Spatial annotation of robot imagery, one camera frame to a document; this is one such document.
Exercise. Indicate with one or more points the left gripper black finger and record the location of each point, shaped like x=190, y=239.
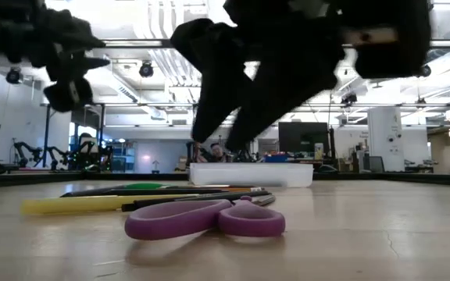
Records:
x=80, y=65
x=84, y=40

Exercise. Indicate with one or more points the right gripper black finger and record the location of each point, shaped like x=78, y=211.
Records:
x=279, y=89
x=221, y=70

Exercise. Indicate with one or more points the translucent plastic supply box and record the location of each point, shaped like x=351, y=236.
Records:
x=248, y=175

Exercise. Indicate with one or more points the yellow marker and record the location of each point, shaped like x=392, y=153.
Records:
x=72, y=205

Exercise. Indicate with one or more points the black pen with red end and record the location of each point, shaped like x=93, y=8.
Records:
x=162, y=203

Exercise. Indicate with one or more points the coloured pens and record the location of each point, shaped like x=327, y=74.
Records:
x=170, y=220

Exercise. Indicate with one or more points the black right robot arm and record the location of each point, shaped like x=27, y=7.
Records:
x=404, y=15

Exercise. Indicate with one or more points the black background robot arm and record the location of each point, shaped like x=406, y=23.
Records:
x=88, y=154
x=33, y=150

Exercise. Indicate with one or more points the blue storage box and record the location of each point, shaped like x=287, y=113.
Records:
x=276, y=158

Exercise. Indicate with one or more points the black computer monitor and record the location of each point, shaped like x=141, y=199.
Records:
x=303, y=137

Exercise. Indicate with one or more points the black ceiling spotlight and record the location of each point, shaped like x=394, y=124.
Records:
x=146, y=69
x=426, y=71
x=14, y=75

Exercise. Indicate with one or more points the person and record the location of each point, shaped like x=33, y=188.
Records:
x=216, y=153

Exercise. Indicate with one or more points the white pillar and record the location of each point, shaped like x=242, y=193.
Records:
x=385, y=136

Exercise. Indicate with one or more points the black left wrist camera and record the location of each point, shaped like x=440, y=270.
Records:
x=66, y=98

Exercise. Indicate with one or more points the black horizontal ceiling rail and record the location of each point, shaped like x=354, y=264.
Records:
x=143, y=43

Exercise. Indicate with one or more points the black ceiling camera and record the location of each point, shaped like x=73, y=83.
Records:
x=349, y=98

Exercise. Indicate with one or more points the black metal frame stand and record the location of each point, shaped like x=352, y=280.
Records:
x=46, y=136

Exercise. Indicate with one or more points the black aluminium table frame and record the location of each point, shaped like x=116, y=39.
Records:
x=33, y=178

